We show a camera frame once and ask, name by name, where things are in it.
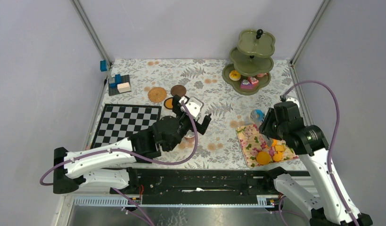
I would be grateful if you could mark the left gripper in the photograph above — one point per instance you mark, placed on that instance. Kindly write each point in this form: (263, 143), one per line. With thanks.
(202, 128)

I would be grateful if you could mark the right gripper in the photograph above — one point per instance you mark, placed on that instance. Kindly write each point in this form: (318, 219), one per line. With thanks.
(265, 126)

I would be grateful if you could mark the orange bear cookie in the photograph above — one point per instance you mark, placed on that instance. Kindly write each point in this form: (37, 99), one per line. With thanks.
(274, 143)

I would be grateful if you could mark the blue frosted donut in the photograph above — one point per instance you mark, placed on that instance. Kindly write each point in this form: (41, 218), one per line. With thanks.
(257, 116)

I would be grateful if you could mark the pink swiss roll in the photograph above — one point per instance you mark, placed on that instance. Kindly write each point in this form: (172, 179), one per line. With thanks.
(261, 75)

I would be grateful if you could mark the purple candy packet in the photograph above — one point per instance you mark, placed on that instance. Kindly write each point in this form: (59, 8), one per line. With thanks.
(245, 84)

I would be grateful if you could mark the yellow frosted donut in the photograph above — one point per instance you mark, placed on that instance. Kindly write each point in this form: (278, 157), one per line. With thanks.
(234, 75)

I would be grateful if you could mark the pink strawberry cake slice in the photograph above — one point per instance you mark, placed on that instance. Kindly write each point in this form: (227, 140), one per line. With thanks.
(253, 81)

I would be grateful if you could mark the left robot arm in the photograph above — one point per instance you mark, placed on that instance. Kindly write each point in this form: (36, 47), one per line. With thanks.
(95, 167)

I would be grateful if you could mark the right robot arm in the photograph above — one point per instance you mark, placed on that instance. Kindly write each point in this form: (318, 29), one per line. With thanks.
(333, 207)

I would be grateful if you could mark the black orange face coaster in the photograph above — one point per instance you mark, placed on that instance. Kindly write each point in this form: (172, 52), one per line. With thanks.
(168, 103)

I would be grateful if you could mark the square yellow cracker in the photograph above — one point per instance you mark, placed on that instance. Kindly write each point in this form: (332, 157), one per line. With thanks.
(280, 148)

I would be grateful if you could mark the dark brown round coaster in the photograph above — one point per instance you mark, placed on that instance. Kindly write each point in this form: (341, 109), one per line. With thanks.
(179, 90)

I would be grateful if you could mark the small orange cookie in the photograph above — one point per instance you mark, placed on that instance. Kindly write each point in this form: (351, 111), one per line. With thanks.
(278, 157)

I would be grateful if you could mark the floral snack tray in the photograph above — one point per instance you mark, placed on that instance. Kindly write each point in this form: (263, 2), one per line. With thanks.
(252, 142)

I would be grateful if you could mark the floral tablecloth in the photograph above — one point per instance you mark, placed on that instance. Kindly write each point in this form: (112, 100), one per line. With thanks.
(219, 147)

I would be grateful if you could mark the green three-tier serving stand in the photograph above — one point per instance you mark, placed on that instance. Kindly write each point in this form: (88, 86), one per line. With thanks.
(251, 56)

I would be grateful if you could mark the black white chessboard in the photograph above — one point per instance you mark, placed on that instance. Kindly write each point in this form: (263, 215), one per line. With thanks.
(119, 121)

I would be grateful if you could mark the toy block set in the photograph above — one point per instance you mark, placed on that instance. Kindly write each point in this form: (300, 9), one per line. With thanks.
(119, 84)

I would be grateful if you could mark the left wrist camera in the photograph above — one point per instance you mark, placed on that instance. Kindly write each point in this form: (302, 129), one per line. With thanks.
(193, 105)

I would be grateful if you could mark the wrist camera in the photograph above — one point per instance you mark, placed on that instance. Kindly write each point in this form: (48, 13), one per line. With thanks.
(193, 105)
(294, 100)

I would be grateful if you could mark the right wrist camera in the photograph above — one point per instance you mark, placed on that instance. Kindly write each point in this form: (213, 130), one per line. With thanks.
(294, 100)

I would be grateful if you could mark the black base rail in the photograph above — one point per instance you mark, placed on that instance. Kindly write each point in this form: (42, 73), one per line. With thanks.
(193, 186)

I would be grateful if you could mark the blue clip on frame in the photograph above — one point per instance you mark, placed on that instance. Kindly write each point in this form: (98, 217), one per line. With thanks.
(103, 66)

